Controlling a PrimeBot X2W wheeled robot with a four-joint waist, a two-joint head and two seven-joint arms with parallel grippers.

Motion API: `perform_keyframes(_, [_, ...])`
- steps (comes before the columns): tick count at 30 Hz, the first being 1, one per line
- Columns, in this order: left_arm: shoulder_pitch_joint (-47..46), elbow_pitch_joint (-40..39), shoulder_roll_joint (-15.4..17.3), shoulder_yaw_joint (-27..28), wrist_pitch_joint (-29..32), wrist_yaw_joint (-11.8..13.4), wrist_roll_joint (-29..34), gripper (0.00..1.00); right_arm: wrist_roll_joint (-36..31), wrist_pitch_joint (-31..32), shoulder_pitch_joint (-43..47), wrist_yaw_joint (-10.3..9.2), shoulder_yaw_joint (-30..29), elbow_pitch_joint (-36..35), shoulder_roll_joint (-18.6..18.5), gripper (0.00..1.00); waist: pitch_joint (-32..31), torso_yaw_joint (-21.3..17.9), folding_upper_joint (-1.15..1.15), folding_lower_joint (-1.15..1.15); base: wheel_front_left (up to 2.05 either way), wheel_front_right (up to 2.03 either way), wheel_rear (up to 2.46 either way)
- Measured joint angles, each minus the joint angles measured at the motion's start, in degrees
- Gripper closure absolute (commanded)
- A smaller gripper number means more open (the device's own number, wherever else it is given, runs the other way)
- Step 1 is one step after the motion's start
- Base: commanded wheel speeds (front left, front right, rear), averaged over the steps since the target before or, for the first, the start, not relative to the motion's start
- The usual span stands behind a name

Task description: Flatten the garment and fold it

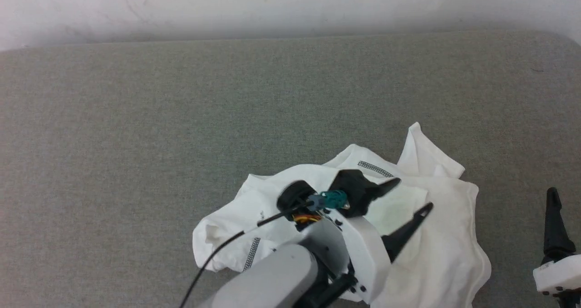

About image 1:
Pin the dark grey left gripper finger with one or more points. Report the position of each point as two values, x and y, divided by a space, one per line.
406 231
386 186

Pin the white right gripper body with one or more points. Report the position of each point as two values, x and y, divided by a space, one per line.
560 274

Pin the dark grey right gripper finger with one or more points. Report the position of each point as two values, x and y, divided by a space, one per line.
556 235

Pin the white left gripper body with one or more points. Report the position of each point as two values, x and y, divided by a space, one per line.
365 249

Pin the white t-shirt with grey stitching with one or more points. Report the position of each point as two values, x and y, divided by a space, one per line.
447 235

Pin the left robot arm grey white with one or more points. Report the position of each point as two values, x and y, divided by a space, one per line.
272 278

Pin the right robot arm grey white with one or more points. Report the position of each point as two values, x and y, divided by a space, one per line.
569 300

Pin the grey fabric sofa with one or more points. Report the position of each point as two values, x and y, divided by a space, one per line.
136 140

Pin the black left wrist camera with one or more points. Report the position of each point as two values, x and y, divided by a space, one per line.
354 192

